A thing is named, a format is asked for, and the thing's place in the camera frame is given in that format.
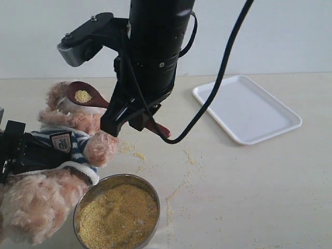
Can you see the white rectangular plastic tray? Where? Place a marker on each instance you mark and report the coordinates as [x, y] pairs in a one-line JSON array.
[[248, 113]]

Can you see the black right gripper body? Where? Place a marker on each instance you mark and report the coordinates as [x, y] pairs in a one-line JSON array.
[[146, 66]]

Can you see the dark red wooden spoon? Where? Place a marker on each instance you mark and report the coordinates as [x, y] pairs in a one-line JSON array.
[[83, 94]]

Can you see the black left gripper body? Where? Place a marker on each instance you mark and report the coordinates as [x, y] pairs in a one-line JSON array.
[[11, 139]]

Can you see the round steel bowl of millet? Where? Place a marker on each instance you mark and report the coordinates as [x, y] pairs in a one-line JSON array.
[[121, 211]]

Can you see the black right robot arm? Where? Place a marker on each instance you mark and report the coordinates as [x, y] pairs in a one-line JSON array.
[[161, 13]]

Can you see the beige teddy bear striped sweater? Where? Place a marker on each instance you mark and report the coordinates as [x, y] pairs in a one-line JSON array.
[[44, 173]]

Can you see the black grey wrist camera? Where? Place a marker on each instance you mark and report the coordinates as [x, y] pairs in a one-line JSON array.
[[83, 43]]

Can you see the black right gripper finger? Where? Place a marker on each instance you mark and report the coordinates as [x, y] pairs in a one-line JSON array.
[[142, 121], [116, 114]]

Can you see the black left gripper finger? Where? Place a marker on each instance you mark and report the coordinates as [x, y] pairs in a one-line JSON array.
[[46, 151]]

